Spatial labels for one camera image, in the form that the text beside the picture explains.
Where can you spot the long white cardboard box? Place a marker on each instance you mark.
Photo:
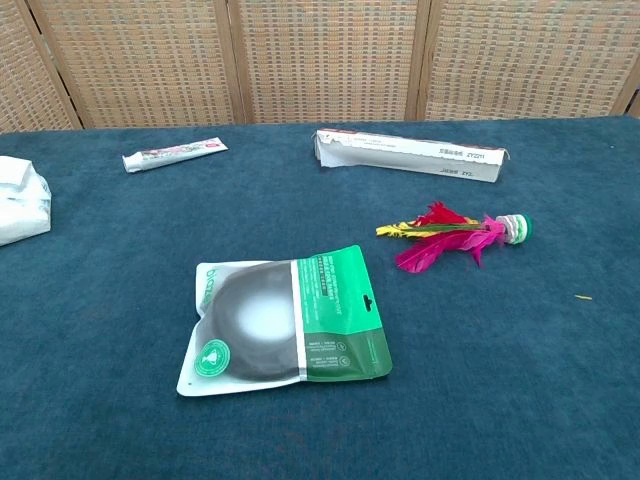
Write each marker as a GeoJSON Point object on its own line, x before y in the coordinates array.
{"type": "Point", "coordinates": [410, 155]}

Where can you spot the white toothpaste tube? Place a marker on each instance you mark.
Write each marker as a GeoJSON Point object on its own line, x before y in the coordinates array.
{"type": "Point", "coordinates": [170, 155]}

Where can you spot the white plastic bag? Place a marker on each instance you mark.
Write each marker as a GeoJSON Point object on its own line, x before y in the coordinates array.
{"type": "Point", "coordinates": [20, 205]}

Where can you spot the green white resealable pouch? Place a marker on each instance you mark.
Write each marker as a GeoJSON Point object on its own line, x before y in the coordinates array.
{"type": "Point", "coordinates": [320, 320]}

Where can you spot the feather shuttlecock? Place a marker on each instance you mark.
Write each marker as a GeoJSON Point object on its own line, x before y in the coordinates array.
{"type": "Point", "coordinates": [440, 235]}

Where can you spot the woven rattan folding screen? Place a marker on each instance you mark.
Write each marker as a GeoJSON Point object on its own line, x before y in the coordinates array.
{"type": "Point", "coordinates": [320, 60]}

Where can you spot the small yellow feather scrap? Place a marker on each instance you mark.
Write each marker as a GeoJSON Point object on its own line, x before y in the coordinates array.
{"type": "Point", "coordinates": [583, 297]}

